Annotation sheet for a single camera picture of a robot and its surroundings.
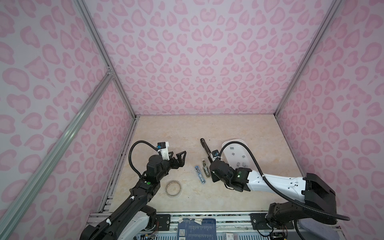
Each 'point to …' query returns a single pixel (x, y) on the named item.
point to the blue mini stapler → (200, 175)
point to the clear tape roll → (173, 188)
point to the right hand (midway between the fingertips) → (212, 168)
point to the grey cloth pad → (326, 231)
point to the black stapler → (203, 143)
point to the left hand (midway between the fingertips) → (180, 150)
